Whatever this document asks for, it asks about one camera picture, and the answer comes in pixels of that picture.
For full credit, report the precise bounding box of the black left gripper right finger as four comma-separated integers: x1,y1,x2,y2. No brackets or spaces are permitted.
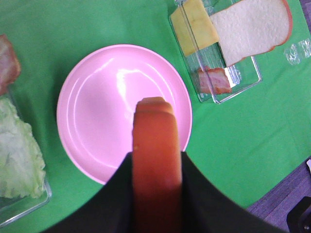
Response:
181,152,284,233

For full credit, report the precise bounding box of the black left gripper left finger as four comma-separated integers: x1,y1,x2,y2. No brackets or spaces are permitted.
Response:
44,153,134,233

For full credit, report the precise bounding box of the toy bread slice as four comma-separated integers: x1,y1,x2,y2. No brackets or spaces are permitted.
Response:
132,97,182,233
210,0,293,67

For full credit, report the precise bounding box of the toy lettuce leaf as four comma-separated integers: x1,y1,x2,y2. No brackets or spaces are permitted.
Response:
0,97,45,199

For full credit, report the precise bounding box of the toy bacon strip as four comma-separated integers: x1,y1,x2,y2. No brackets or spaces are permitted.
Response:
0,34,21,95
198,68,232,95

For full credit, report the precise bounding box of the toy cheese slice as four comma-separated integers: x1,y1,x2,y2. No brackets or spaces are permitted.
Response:
171,0,219,56

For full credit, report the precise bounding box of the green tablecloth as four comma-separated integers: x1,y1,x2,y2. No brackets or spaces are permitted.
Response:
0,0,311,233

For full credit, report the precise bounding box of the clear plastic tray left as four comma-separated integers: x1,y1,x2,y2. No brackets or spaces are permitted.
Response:
0,84,52,228

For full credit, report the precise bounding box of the clear plastic tray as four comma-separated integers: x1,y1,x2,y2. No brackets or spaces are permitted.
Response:
168,0,263,104
0,84,52,228

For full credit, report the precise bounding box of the pink plate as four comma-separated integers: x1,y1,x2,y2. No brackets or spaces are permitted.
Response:
56,44,192,184

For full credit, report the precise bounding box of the clear plastic tray right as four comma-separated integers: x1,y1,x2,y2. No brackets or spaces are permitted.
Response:
168,0,263,104

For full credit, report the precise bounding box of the clear tape piece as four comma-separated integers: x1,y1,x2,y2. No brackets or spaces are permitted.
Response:
283,38,311,65

